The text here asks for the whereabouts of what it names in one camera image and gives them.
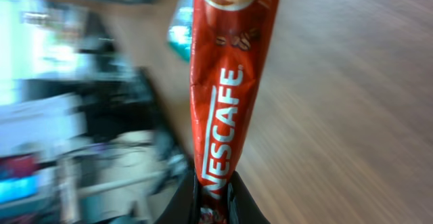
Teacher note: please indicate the red chocolate bar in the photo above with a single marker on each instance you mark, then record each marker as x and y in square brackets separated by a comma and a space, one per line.
[230, 41]

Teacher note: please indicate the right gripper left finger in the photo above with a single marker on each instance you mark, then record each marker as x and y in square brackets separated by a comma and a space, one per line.
[183, 206]

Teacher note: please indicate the large green white packet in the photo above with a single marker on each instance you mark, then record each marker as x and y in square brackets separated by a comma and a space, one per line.
[179, 35]

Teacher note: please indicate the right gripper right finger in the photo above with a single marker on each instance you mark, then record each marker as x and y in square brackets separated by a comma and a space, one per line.
[242, 209]

